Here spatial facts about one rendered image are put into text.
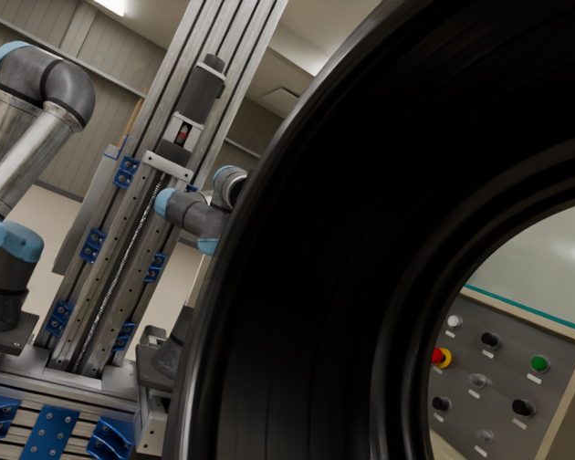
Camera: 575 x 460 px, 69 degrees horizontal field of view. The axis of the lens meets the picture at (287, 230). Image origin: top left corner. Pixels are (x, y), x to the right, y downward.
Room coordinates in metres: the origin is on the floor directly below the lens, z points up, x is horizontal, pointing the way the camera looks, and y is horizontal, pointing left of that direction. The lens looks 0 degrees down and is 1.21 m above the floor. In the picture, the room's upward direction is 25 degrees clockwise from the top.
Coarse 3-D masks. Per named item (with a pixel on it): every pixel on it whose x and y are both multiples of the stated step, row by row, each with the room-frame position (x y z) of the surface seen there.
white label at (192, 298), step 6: (204, 258) 0.47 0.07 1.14; (210, 258) 0.47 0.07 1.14; (204, 264) 0.47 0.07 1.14; (198, 270) 0.46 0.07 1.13; (204, 270) 0.47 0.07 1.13; (198, 276) 0.46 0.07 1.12; (198, 282) 0.46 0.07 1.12; (192, 288) 0.46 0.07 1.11; (198, 288) 0.46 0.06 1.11; (192, 294) 0.46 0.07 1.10; (192, 300) 0.46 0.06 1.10; (192, 306) 0.46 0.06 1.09
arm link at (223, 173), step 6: (222, 168) 0.90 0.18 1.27; (228, 168) 0.87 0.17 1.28; (234, 168) 0.87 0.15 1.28; (240, 168) 0.88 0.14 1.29; (216, 174) 0.88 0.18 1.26; (222, 174) 0.86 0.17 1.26; (228, 174) 0.83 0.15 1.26; (216, 180) 0.87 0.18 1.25; (222, 180) 0.84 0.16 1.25; (216, 186) 0.86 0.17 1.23; (222, 186) 0.82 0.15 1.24; (216, 192) 0.86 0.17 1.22; (216, 198) 0.86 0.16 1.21; (222, 198) 0.85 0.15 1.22; (216, 204) 0.86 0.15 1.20; (222, 204) 0.85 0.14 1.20
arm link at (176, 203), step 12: (168, 192) 0.95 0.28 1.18; (180, 192) 0.96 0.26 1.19; (192, 192) 0.99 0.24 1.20; (204, 192) 1.01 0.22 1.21; (156, 204) 0.95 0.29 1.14; (168, 204) 0.93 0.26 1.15; (180, 204) 0.92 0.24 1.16; (192, 204) 0.91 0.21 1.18; (168, 216) 0.93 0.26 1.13; (180, 216) 0.91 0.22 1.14
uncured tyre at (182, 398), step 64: (384, 0) 0.34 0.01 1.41; (448, 0) 0.28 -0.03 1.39; (512, 0) 0.34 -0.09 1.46; (384, 64) 0.34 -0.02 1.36; (448, 64) 0.41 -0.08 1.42; (512, 64) 0.40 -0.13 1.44; (320, 128) 0.39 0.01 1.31; (384, 128) 0.47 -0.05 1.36; (448, 128) 0.48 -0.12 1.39; (512, 128) 0.47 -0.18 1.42; (256, 192) 0.41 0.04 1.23; (320, 192) 0.51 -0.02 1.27; (384, 192) 0.53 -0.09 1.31; (448, 192) 0.54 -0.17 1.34; (512, 192) 0.50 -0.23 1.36; (256, 256) 0.50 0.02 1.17; (320, 256) 0.54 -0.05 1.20; (384, 256) 0.58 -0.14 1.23; (448, 256) 0.54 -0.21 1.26; (192, 320) 0.42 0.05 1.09; (256, 320) 0.50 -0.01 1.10; (320, 320) 0.55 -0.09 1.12; (384, 320) 0.57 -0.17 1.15; (192, 384) 0.36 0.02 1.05; (256, 384) 0.48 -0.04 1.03; (320, 384) 0.53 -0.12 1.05; (384, 384) 0.55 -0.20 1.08; (192, 448) 0.33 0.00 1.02; (256, 448) 0.44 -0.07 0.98; (320, 448) 0.49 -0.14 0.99; (384, 448) 0.51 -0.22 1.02
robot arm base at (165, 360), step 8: (168, 344) 1.16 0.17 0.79; (176, 344) 1.15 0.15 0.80; (160, 352) 1.16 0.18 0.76; (168, 352) 1.14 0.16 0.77; (176, 352) 1.14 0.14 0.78; (152, 360) 1.16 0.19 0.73; (160, 360) 1.14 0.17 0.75; (168, 360) 1.15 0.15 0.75; (176, 360) 1.13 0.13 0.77; (160, 368) 1.13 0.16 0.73; (168, 368) 1.13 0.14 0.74; (176, 368) 1.13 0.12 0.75; (168, 376) 1.12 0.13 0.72
